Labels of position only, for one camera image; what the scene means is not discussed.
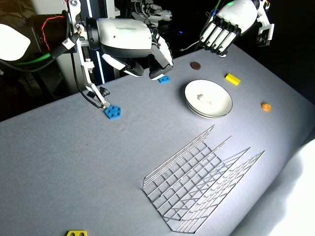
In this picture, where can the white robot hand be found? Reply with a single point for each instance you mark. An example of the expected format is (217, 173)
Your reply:
(236, 14)
(123, 37)

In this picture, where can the white plate with smudge marks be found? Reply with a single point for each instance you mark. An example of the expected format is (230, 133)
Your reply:
(209, 96)

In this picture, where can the plain white plate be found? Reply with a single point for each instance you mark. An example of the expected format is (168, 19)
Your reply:
(209, 116)

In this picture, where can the white background gripper device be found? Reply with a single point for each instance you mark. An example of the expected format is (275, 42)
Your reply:
(157, 13)

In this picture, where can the small blue rectangular block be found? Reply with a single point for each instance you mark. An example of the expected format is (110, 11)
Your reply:
(164, 79)

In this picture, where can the yellow rectangular block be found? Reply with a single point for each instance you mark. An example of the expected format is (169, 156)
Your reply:
(233, 79)

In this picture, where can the brown round disc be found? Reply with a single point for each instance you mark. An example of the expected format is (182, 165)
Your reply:
(195, 65)

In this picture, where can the blue pentagon block with holes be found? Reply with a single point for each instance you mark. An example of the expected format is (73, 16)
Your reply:
(112, 112)

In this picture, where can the orange spiral toy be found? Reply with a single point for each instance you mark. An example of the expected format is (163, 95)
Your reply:
(266, 107)

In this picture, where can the yellow block with holes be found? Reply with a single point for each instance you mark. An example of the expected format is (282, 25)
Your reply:
(76, 233)

